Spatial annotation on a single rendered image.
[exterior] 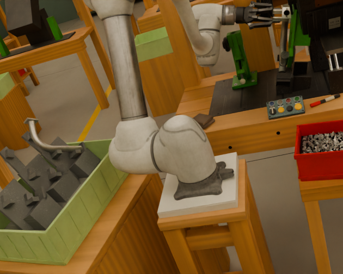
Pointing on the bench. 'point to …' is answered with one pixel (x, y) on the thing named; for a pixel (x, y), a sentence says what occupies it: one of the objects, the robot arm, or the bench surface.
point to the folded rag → (204, 120)
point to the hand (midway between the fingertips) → (280, 15)
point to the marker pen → (324, 100)
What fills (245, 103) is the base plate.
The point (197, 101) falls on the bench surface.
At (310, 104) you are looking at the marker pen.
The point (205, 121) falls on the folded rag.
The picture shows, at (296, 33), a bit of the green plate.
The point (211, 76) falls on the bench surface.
